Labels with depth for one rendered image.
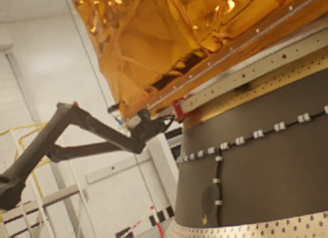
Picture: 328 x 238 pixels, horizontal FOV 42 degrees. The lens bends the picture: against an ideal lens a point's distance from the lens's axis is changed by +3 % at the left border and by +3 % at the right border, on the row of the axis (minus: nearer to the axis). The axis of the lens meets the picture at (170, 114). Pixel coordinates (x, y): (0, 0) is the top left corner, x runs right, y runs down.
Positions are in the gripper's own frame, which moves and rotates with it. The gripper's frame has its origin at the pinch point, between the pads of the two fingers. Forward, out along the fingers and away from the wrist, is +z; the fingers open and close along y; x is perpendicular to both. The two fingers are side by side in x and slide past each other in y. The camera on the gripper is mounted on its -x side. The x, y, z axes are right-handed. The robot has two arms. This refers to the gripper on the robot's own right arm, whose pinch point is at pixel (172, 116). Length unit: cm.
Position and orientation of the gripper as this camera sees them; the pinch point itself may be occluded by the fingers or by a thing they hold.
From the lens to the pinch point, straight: 198.9
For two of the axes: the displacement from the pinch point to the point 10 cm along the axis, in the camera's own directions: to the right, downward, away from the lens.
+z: 8.4, -5.2, 1.6
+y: -1.1, 1.2, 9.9
